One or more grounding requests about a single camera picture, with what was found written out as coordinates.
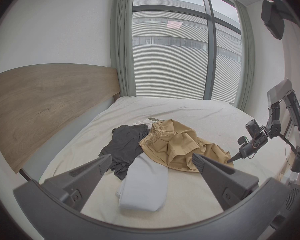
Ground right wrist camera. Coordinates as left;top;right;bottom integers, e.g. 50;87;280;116
237;135;249;147

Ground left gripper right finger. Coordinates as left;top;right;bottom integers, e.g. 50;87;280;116
191;152;260;211

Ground grey-green curtain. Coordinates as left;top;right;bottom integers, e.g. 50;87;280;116
234;0;255;112
110;0;137;97

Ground window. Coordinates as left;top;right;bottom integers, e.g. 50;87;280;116
132;0;242;104

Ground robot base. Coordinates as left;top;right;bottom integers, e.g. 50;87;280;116
269;170;300;231

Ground pale grey garment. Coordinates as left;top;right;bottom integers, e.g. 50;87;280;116
115;154;169;212

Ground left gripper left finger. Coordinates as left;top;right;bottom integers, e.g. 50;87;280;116
43;154;112;211

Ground white garment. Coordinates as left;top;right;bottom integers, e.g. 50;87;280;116
132;119;153;130

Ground tan shorts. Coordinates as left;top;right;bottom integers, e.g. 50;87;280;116
139;119;234;172

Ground bed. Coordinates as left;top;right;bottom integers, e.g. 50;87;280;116
0;63;290;232

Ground black garment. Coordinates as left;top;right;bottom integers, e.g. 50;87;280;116
98;124;150;181

